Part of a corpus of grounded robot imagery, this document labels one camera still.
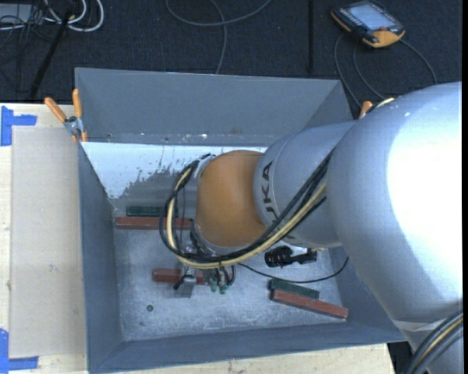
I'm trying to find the black cylinder on white bracket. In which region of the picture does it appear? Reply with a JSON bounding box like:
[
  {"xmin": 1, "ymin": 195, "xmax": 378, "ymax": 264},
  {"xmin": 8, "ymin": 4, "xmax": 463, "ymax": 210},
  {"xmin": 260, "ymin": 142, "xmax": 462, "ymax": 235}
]
[{"xmin": 264, "ymin": 245, "xmax": 319, "ymax": 269}]

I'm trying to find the red-brown flat block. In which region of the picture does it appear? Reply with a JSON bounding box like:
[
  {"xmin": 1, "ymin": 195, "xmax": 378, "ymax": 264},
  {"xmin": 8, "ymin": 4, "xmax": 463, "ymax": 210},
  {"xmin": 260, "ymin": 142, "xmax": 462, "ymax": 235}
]
[
  {"xmin": 152, "ymin": 267, "xmax": 206, "ymax": 286},
  {"xmin": 114, "ymin": 216, "xmax": 193, "ymax": 231},
  {"xmin": 270, "ymin": 289, "xmax": 349, "ymax": 320}
]

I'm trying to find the dark green flat block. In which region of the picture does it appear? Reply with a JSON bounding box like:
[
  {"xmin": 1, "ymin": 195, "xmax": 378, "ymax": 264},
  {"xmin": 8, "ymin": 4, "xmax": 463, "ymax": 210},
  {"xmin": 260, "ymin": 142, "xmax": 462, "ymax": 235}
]
[
  {"xmin": 269, "ymin": 278, "xmax": 321, "ymax": 300},
  {"xmin": 126, "ymin": 205, "xmax": 165, "ymax": 217}
]

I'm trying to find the grey metal bin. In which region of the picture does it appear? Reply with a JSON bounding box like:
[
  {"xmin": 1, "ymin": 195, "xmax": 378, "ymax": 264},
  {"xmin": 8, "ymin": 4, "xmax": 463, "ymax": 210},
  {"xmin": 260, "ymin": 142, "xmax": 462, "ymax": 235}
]
[{"xmin": 74, "ymin": 66, "xmax": 410, "ymax": 374}]

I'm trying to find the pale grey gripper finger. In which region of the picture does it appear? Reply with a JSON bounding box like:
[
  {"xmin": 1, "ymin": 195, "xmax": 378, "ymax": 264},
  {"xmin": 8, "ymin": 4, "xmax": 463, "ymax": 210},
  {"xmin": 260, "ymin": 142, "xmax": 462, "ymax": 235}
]
[{"xmin": 174, "ymin": 273, "xmax": 197, "ymax": 299}]

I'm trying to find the pale wood flat board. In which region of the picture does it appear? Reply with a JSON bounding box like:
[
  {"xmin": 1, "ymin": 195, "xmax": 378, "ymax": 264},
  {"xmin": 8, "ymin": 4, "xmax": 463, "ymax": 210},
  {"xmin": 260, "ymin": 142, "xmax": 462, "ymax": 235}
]
[{"xmin": 8, "ymin": 125, "xmax": 88, "ymax": 358}]

